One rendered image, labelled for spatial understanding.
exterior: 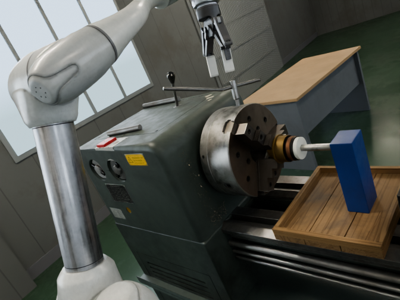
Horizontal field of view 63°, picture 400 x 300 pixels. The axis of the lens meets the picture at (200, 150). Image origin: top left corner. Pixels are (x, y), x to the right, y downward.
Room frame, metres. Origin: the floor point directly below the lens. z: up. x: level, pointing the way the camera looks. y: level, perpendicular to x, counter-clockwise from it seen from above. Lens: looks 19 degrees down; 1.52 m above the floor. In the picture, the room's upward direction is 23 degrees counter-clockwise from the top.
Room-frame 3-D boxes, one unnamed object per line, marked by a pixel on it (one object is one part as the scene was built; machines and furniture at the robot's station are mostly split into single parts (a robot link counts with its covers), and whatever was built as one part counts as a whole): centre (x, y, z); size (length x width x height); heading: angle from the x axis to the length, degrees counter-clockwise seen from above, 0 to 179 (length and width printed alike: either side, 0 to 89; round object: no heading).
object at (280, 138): (0.94, -0.25, 1.08); 0.09 x 0.09 x 0.09; 41
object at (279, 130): (1.06, -0.27, 1.08); 0.12 x 0.11 x 0.05; 131
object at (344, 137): (0.80, -0.37, 1.00); 0.08 x 0.06 x 0.23; 131
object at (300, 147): (0.86, -0.32, 1.08); 0.13 x 0.07 x 0.07; 41
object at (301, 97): (3.20, -1.21, 0.35); 1.32 x 0.68 x 0.71; 126
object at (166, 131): (1.34, 0.13, 1.06); 0.59 x 0.48 x 0.39; 41
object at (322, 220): (0.84, -0.34, 0.89); 0.36 x 0.30 x 0.04; 131
